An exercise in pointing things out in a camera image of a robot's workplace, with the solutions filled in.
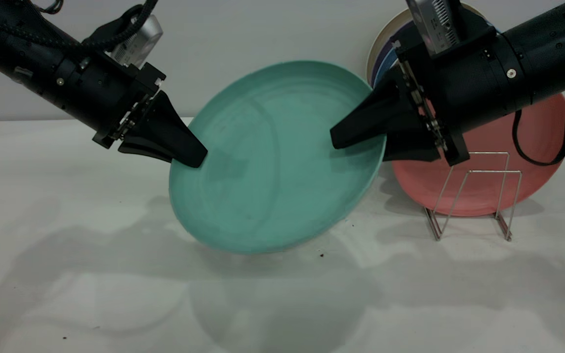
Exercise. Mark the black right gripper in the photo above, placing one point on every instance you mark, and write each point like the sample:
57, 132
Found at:
469, 88

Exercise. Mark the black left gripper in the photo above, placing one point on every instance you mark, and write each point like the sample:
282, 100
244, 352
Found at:
115, 93

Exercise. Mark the green round plate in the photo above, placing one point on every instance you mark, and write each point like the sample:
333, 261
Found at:
272, 166

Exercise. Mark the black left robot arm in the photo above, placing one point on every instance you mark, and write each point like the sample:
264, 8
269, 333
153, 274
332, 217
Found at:
17, 54

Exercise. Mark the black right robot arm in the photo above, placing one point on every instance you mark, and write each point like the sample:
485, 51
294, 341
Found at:
557, 49

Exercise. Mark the blue round plate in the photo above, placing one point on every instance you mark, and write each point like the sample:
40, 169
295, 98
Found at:
385, 69

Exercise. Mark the dark purple round plate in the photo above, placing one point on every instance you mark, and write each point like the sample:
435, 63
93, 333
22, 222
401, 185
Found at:
384, 49

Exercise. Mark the beige round plate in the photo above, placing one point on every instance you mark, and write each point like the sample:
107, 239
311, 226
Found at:
379, 34

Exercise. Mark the pink round plate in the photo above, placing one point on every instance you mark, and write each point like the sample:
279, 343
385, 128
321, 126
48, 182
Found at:
483, 196

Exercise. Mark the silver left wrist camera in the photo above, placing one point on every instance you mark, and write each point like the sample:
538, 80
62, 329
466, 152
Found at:
140, 39

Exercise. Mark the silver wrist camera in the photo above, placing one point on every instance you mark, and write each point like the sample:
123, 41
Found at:
434, 24
140, 39

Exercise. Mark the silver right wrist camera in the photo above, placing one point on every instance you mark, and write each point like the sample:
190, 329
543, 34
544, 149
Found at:
434, 24

